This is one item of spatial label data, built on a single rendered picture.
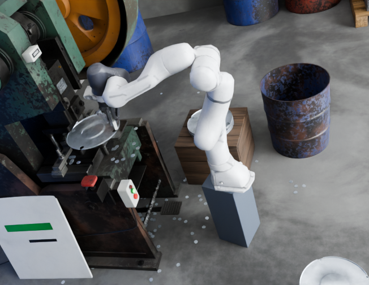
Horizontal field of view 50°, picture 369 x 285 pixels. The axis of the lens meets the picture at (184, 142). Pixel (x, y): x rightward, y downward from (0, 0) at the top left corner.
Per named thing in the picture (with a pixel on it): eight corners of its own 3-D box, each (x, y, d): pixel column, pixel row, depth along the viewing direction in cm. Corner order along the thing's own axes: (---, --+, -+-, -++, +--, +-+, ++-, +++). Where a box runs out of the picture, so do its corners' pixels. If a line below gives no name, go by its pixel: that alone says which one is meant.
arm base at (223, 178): (259, 170, 200) (255, 150, 191) (244, 197, 189) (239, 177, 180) (220, 162, 212) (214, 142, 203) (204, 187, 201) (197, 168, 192)
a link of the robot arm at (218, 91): (233, 90, 171) (243, 56, 159) (229, 115, 160) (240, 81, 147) (189, 80, 172) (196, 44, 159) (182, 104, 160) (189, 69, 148)
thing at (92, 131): (83, 114, 221) (82, 113, 221) (128, 112, 210) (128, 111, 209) (56, 149, 202) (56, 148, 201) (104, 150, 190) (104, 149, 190)
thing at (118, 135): (136, 138, 213) (127, 119, 205) (128, 156, 203) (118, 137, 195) (95, 141, 221) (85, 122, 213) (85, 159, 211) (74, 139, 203)
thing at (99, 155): (120, 123, 229) (116, 115, 226) (91, 180, 197) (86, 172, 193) (76, 126, 239) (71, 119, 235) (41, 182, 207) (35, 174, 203)
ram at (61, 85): (90, 105, 204) (64, 54, 186) (78, 123, 194) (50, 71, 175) (61, 108, 210) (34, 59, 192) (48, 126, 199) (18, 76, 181)
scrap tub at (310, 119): (330, 117, 282) (328, 59, 253) (334, 159, 252) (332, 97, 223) (270, 122, 296) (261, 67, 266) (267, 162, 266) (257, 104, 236)
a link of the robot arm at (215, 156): (235, 139, 200) (226, 99, 185) (227, 165, 188) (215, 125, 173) (214, 139, 205) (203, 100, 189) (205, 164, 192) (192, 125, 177)
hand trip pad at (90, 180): (103, 185, 186) (97, 174, 181) (99, 195, 181) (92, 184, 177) (90, 186, 188) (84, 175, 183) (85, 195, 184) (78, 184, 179)
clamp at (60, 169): (77, 154, 207) (68, 138, 201) (63, 177, 195) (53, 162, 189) (67, 154, 209) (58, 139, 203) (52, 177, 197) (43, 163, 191)
